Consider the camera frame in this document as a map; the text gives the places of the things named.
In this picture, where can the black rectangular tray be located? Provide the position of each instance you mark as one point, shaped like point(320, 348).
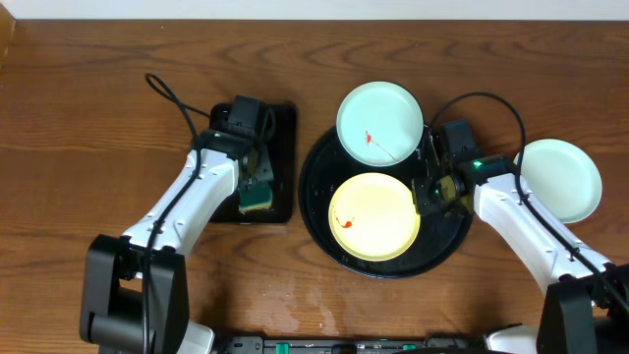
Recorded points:
point(282, 157)

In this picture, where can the light blue plate bottom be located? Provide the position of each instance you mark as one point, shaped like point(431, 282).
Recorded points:
point(563, 178)

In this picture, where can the light blue plate top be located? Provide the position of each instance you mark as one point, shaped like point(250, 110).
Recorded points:
point(379, 124)

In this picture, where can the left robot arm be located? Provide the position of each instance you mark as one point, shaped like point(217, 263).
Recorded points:
point(135, 294)

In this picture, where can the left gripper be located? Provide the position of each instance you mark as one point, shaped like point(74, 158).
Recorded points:
point(262, 174)

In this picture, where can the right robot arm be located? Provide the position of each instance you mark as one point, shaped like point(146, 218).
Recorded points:
point(585, 308)

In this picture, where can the light blue plate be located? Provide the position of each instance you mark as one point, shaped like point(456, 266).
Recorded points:
point(379, 124)
point(563, 178)

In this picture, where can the yellow plate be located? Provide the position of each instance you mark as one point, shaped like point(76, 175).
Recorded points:
point(372, 216)

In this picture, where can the green sponge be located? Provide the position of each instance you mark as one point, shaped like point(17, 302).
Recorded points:
point(255, 196)

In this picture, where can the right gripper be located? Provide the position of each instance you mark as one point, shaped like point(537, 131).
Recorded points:
point(420, 191)

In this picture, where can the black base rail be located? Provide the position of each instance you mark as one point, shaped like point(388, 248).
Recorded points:
point(344, 345)

